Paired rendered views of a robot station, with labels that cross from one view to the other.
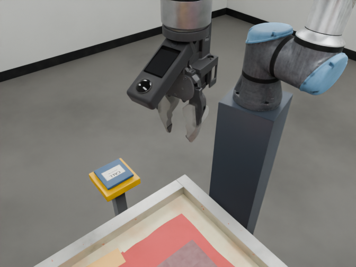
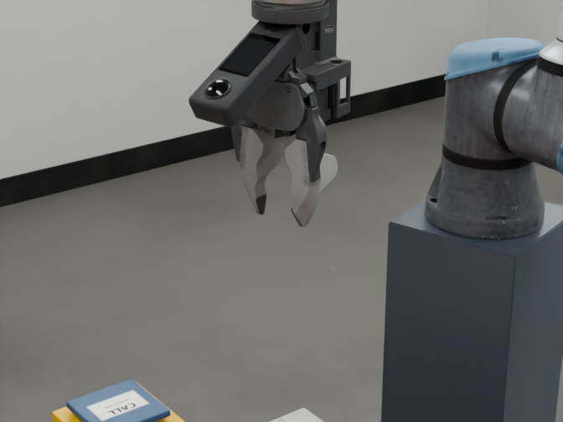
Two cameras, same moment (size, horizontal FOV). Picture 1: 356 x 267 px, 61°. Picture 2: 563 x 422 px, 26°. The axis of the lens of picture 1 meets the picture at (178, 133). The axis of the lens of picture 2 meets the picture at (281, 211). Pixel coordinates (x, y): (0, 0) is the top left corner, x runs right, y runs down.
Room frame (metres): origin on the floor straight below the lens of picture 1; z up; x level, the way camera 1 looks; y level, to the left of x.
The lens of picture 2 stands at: (-0.64, -0.05, 1.82)
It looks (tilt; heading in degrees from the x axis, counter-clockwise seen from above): 23 degrees down; 2
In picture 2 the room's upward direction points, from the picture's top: straight up
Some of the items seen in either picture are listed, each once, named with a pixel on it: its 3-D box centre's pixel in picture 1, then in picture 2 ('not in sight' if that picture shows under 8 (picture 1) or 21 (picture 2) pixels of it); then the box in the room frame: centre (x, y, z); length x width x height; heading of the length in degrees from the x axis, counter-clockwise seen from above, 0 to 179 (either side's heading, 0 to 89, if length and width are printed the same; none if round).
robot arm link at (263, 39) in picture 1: (268, 49); (497, 93); (0.81, -0.25, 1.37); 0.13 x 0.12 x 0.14; 38
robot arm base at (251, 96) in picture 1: (259, 83); (486, 179); (0.81, -0.25, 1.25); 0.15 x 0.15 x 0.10
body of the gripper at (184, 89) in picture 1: (187, 59); (294, 63); (0.46, -0.02, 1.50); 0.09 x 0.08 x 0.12; 146
